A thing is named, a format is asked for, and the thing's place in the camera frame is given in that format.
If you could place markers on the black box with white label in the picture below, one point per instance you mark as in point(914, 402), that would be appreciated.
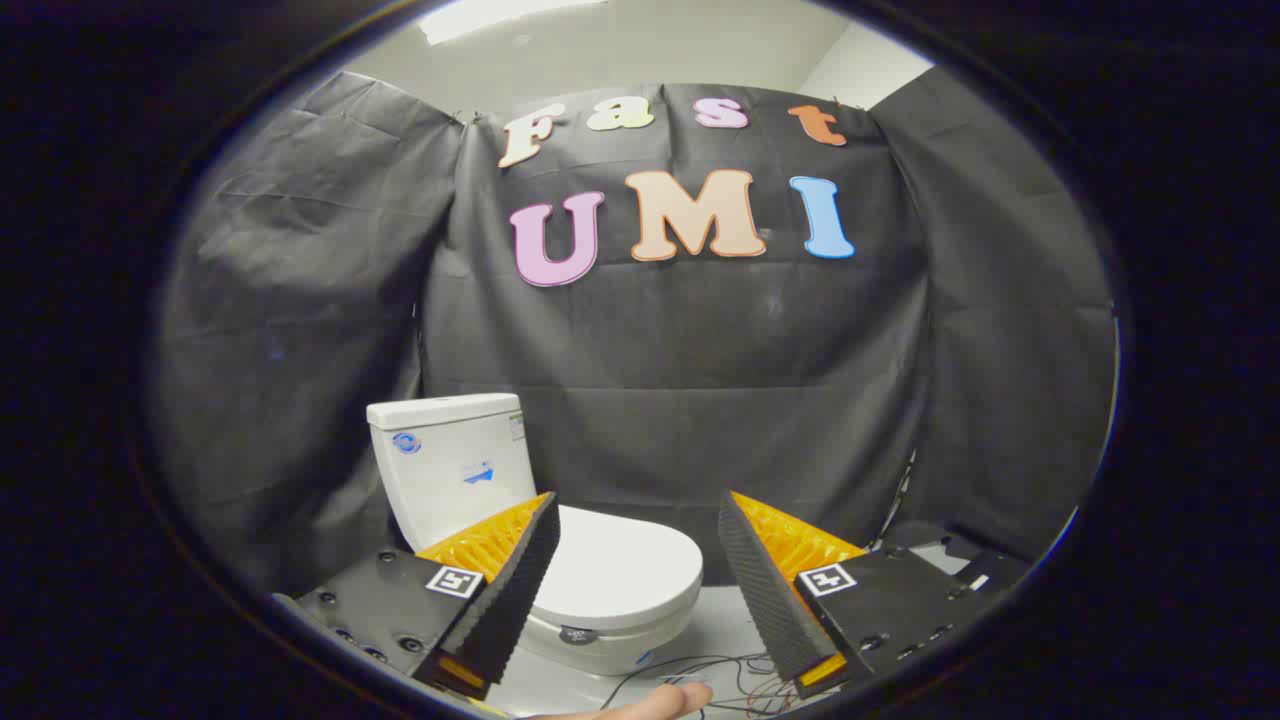
point(1000, 572)

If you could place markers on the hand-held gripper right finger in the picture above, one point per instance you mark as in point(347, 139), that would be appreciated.
point(765, 590)

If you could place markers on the black backdrop cloth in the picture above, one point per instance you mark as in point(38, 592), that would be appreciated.
point(680, 340)

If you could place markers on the white toilet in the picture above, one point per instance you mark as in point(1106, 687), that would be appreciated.
point(450, 460)

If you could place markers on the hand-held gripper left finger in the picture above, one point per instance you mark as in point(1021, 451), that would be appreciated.
point(515, 590)

